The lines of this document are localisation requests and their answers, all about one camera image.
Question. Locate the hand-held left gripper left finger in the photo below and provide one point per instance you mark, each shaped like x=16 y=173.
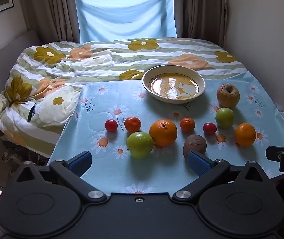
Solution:
x=80 y=163

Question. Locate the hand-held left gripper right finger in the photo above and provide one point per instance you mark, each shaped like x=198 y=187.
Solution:
x=198 y=163

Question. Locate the brown kiwi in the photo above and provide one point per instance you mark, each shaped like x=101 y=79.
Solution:
x=194 y=144

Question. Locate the medium orange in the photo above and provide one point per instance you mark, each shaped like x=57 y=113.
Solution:
x=245 y=135

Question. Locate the red cherry tomato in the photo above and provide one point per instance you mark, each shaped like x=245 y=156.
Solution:
x=111 y=126
x=209 y=128

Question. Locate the small tangerine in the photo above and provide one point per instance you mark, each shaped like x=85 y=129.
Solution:
x=132 y=125
x=187 y=125

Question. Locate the large green apple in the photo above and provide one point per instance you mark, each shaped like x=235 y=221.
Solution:
x=139 y=145

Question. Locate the yellow-brown bruised apple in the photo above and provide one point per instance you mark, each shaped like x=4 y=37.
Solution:
x=228 y=97

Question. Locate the cream bowl with yellow print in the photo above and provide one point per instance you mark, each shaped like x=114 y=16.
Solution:
x=173 y=86

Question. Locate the large orange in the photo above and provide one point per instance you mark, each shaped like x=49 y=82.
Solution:
x=163 y=133

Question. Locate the small green apple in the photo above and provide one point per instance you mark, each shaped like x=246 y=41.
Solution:
x=224 y=118

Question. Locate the light blue daisy tablecloth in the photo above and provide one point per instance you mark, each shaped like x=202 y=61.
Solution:
x=142 y=171

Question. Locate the small dark device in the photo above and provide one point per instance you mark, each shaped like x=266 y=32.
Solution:
x=31 y=113

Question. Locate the floral striped blanket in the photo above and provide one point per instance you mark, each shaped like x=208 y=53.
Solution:
x=94 y=62

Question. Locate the light blue hanging sheet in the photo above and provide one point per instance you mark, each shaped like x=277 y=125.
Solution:
x=124 y=17

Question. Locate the brown curtain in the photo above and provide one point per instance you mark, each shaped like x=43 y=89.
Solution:
x=199 y=7
x=49 y=7

